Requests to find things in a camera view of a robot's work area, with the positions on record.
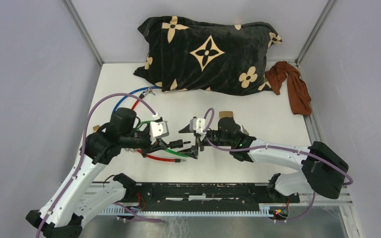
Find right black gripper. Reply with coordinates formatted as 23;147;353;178
177;124;232;160

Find green cable lock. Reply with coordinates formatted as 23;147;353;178
137;120;188;158

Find small black padlock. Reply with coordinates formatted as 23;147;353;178
168;139;190;149

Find padlock keys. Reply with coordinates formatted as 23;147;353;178
241;125;249;135

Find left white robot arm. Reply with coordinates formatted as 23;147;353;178
26;108;169;238

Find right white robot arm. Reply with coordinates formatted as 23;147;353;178
179;117;352;202

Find black floral pillow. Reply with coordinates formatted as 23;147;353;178
134;16;282;96

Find brown cloth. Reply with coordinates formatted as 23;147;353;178
265;61;312;116

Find red cable lock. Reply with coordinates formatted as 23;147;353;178
131;100;186;163

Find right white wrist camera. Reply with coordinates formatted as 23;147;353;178
190;117;206;135

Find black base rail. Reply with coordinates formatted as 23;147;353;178
120;182;300;216

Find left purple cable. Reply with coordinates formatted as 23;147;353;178
34;93;161;238

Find blue cable lock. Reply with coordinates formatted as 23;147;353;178
113;86;162;112

